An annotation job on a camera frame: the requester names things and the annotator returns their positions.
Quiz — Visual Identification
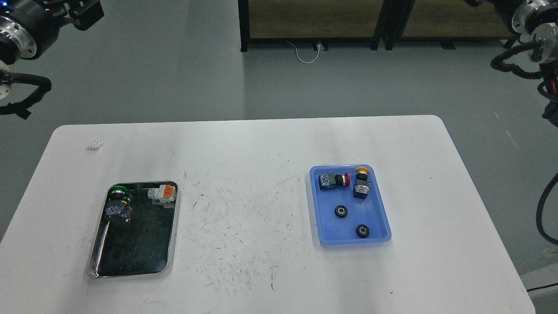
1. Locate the black cable right edge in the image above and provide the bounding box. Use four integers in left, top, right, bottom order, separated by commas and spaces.
536, 173, 558, 246

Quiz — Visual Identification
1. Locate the white cable on floor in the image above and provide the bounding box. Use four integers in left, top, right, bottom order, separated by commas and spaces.
286, 41, 327, 65

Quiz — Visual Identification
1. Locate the small white plastic clip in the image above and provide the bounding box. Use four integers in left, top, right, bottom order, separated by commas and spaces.
86, 140, 104, 151

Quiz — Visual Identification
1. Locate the orange white switch module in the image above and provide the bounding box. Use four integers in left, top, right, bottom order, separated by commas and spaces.
147, 184, 177, 208

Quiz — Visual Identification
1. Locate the green push button switch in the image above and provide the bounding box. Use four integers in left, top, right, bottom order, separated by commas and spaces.
103, 185, 133, 225

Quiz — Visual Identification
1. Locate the red push button switch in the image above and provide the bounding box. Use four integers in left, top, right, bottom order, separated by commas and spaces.
317, 173, 350, 191

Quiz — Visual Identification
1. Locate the silver metal tray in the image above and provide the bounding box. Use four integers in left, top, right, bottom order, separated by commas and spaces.
86, 181, 180, 279

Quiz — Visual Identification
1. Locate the wooden cabinet black frame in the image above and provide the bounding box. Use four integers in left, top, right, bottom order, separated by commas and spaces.
238, 0, 394, 52
382, 0, 515, 50

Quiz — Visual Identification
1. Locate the wooden cabinet left black frame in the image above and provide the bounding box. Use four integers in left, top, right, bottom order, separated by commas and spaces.
238, 0, 394, 52

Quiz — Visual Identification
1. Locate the wooden cabinet right black frame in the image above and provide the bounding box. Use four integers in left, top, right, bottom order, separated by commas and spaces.
382, 0, 515, 50

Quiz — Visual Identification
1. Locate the yellow push button switch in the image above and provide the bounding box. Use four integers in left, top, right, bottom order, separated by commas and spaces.
353, 167, 371, 199

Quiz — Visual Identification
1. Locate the blue plastic tray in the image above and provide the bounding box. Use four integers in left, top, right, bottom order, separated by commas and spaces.
309, 164, 392, 245

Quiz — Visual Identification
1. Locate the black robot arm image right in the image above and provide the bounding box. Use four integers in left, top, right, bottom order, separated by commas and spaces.
489, 0, 558, 126

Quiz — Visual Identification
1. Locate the black robot arm image left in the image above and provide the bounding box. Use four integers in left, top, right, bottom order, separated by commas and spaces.
0, 0, 104, 119

